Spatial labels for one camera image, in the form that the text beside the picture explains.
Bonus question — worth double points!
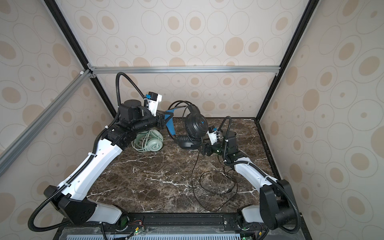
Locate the silver aluminium back rail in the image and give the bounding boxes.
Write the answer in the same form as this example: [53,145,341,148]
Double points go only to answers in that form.
[91,66,280,74]

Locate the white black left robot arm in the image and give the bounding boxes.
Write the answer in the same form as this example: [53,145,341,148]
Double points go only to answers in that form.
[28,72,164,232]

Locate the black vertical frame post left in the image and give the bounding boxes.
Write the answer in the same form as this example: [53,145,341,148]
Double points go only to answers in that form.
[43,0,117,117]

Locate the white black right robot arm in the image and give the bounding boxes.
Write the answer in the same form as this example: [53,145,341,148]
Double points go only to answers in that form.
[196,116,302,234]

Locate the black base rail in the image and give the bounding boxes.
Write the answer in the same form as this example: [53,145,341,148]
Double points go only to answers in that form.
[54,213,311,240]

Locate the silver aluminium left rail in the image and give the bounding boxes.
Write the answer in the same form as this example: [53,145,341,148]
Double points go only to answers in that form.
[1,70,91,175]

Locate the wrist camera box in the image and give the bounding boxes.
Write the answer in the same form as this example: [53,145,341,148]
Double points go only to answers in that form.
[207,125,220,146]
[146,92,163,117]

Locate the black vertical frame post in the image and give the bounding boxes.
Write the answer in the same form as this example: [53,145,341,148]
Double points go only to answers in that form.
[43,0,117,117]
[254,0,320,122]

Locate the black vertical frame post right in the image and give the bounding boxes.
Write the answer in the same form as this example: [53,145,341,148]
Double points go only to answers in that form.
[254,0,320,122]

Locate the mint green headphones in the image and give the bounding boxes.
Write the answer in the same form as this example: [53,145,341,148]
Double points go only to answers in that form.
[131,129,164,152]

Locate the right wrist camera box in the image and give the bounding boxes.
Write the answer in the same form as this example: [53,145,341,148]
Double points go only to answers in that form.
[207,125,220,146]

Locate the black headphone cable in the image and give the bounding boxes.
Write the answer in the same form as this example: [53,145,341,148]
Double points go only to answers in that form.
[181,103,239,212]

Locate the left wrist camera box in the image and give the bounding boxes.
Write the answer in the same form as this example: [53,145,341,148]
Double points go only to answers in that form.
[146,92,163,117]

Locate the silver aluminium rail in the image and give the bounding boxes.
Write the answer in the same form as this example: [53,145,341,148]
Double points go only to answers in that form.
[91,66,280,74]
[1,70,91,175]

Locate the black blue headphones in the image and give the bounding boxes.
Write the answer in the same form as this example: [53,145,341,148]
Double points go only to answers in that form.
[165,100,209,150]

